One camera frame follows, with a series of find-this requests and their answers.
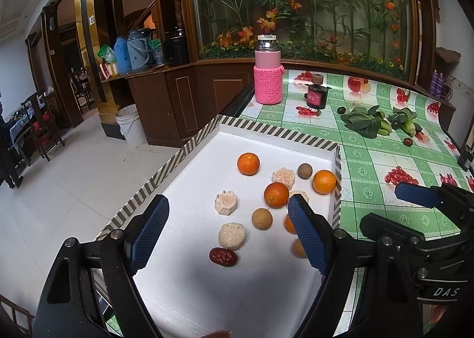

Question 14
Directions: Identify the white plastic bucket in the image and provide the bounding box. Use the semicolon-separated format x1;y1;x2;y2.
116;104;146;145

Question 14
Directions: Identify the dark jar with wooden stopper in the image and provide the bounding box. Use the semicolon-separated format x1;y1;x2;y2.
305;72;329;110

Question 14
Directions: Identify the bright orange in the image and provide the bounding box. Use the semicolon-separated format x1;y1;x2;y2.
312;170;337;194

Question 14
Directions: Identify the blue thermos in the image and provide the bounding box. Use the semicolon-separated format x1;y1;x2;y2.
113;38;132;75

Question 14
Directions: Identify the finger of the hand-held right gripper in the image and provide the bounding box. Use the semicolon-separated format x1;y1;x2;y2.
394;182;474;220
360;213;430;250

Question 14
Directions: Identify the artificial flower display case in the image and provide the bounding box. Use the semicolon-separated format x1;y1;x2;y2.
181;0;426;81

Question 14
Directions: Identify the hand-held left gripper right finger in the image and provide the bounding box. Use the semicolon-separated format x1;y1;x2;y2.
287;194;425;338

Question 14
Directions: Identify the grey-blue thermos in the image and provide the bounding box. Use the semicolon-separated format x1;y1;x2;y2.
127;29;154;72

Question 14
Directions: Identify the bottle with pink knit sleeve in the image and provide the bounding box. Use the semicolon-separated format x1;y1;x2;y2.
253;35;285;105

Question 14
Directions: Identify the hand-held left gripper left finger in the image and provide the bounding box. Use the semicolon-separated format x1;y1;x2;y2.
33;194;170;338

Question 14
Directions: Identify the green bok choy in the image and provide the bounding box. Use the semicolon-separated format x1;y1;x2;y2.
340;105;392;139
390;107;423;138

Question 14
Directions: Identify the green packet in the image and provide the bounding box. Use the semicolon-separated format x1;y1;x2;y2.
97;45;117;65

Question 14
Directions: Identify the dark wooden chair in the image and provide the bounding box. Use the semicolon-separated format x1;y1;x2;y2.
31;101;65;161
68;68;95;113

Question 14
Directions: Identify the wooden counter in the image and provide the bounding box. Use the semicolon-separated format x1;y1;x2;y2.
100;60;256;146

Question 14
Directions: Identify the dark orange with stem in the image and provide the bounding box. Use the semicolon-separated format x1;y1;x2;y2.
264;182;290;209

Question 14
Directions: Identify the white tray with striped rim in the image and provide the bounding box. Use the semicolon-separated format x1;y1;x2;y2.
94;114;342;338

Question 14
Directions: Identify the red date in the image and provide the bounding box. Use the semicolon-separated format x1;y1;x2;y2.
209;247;238;268

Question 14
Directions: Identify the green checked printed tablecloth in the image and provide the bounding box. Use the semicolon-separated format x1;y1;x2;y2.
237;68;474;338

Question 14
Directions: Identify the black kettle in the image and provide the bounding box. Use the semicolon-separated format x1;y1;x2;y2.
163;25;190;67

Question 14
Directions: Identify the small black device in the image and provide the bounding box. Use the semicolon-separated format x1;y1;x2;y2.
457;147;474;172

